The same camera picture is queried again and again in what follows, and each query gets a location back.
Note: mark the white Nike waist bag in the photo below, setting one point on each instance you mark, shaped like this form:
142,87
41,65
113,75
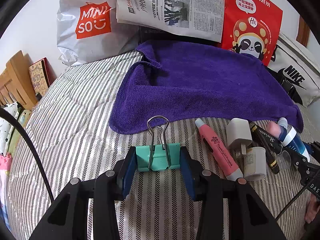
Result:
296,70

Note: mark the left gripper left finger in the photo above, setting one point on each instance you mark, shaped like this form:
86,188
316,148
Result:
66,218

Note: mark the pink highlighter pen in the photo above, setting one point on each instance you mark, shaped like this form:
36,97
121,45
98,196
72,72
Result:
220,153

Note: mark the clear plastic cap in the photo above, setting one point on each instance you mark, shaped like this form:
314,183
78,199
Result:
283,160

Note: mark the green binder clip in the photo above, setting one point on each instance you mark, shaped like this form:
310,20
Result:
163,156

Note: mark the white Miniso plastic bag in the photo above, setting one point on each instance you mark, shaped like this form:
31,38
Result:
87,31

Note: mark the folded newspaper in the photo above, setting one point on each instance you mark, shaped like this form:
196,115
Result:
194,18

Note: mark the striped quilt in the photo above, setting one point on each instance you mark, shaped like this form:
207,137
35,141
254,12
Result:
69,129

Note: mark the small white jar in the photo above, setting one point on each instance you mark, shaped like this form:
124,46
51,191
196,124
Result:
255,164

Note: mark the white USB charger plug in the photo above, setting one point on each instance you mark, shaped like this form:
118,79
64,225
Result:
238,136

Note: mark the wooden chair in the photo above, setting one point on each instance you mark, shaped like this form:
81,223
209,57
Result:
16,83

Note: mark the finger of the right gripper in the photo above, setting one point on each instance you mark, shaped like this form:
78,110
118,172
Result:
307,170

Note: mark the red panda paper bag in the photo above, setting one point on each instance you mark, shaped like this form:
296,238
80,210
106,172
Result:
251,27

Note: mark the black gold tube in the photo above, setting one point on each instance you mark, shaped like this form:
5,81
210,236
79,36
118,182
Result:
258,137

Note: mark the blue white bottle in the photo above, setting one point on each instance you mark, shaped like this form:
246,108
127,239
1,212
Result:
290,139

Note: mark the patterned brown book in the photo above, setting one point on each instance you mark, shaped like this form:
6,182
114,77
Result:
40,76

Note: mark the pink eraser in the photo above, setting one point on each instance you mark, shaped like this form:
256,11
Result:
274,129

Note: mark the purple towel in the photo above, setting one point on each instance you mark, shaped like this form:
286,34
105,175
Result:
181,80

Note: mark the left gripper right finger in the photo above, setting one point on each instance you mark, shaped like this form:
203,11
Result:
249,218

